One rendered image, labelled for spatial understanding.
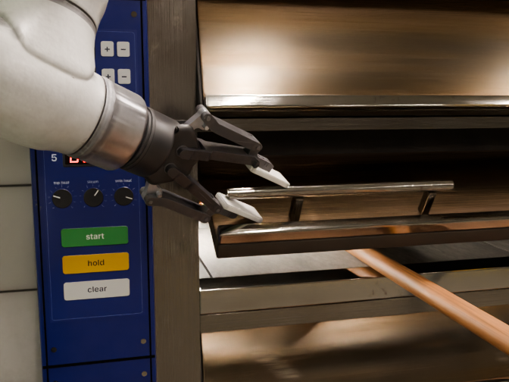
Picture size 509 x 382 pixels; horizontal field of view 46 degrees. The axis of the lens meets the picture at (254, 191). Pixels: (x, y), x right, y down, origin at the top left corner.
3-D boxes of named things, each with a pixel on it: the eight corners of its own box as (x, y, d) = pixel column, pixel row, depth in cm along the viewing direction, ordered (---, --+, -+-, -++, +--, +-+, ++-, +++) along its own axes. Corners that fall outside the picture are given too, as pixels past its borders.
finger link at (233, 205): (226, 204, 77) (223, 208, 77) (263, 219, 82) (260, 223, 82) (217, 191, 79) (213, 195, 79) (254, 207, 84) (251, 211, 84)
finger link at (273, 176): (240, 159, 78) (244, 154, 78) (276, 176, 82) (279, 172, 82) (251, 171, 76) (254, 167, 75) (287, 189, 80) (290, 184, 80)
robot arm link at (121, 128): (51, 129, 67) (97, 148, 71) (69, 172, 61) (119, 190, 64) (93, 61, 65) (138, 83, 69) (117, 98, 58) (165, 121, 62)
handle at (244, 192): (224, 226, 81) (222, 217, 83) (443, 214, 90) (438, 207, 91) (228, 192, 78) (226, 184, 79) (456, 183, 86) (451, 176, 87)
